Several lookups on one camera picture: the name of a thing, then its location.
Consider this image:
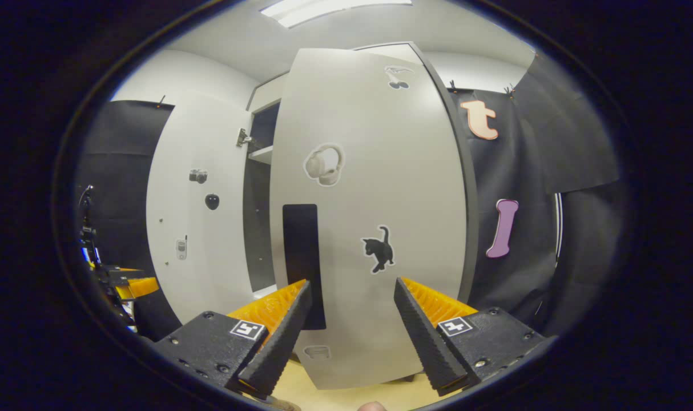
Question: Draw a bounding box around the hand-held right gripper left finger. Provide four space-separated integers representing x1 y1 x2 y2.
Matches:
152 279 313 399

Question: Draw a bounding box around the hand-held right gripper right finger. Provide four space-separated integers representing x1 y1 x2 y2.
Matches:
393 277 557 397

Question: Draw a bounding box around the white cabinet door headphone sticker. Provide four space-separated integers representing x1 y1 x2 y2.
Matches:
269 43 478 390

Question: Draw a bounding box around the white and grey cabinet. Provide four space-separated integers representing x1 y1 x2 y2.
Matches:
244 73 293 297

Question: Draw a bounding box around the black backdrop cloth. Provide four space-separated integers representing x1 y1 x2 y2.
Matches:
75 100 176 343
449 54 621 337

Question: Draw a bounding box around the large ceiling light panel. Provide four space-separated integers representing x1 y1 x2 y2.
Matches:
260 0 413 29

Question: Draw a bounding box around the black door handle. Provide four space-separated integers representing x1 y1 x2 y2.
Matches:
283 204 327 331

